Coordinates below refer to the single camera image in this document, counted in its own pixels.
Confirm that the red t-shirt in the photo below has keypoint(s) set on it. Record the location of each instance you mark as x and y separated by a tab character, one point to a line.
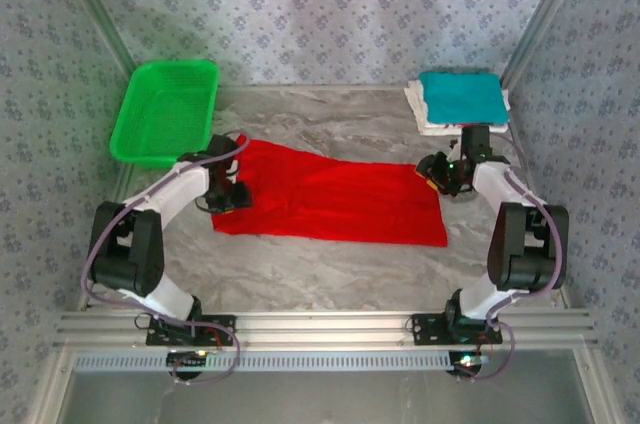
340	199

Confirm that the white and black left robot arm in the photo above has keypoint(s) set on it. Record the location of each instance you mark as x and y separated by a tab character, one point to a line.
180	189

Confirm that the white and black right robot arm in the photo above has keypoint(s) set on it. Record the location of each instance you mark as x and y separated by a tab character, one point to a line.
492	181

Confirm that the green plastic basket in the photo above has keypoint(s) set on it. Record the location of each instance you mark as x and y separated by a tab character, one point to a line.
165	114

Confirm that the left controller board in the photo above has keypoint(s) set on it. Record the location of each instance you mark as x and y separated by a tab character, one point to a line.
187	357

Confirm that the controller board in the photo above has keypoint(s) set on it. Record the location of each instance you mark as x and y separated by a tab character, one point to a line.
187	357
467	361

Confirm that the right controller board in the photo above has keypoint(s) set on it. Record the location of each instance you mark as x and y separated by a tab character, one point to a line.
467	361

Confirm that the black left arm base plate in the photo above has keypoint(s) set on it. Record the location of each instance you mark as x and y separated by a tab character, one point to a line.
220	331

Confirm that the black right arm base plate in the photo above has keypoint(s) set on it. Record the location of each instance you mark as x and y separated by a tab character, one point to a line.
430	329

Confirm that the aluminium mounting rail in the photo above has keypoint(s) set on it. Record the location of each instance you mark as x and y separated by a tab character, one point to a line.
325	329

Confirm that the aluminium frame post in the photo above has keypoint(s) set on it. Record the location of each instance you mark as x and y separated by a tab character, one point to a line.
545	14
95	9

